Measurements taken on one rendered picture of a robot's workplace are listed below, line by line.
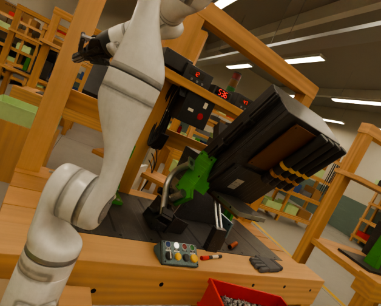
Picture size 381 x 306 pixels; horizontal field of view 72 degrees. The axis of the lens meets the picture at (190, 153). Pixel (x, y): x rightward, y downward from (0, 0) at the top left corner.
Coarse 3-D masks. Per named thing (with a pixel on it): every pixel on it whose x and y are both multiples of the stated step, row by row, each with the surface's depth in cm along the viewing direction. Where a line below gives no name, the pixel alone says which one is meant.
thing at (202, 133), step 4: (216, 112) 852; (220, 112) 866; (220, 116) 860; (224, 116) 865; (228, 116) 880; (220, 120) 877; (232, 120) 878; (208, 124) 854; (212, 124) 864; (188, 128) 889; (196, 128) 894; (180, 132) 883; (196, 132) 848; (200, 132) 863; (204, 132) 868; (200, 136) 856; (204, 136) 861; (208, 136) 875; (212, 136) 891; (200, 140) 903
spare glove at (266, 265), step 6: (252, 258) 119; (258, 258) 123; (264, 258) 124; (252, 264) 116; (258, 264) 115; (264, 264) 118; (270, 264) 120; (276, 264) 125; (258, 270) 114; (264, 270) 113; (270, 270) 117; (276, 270) 120
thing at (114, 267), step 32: (0, 224) 71; (0, 256) 62; (96, 256) 76; (128, 256) 83; (224, 256) 113; (96, 288) 77; (128, 288) 82; (160, 288) 88; (192, 288) 95; (256, 288) 113; (288, 288) 124; (320, 288) 139
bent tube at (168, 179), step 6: (186, 162) 117; (192, 162) 118; (174, 168) 121; (180, 168) 119; (186, 168) 118; (192, 168) 116; (174, 174) 121; (168, 180) 120; (168, 186) 119; (162, 192) 117; (168, 192) 117; (162, 198) 115; (162, 204) 112
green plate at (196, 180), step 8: (200, 160) 116; (208, 160) 113; (200, 168) 113; (208, 168) 110; (184, 176) 118; (192, 176) 114; (200, 176) 110; (208, 176) 113; (184, 184) 115; (192, 184) 111; (200, 184) 112; (208, 184) 114; (200, 192) 114
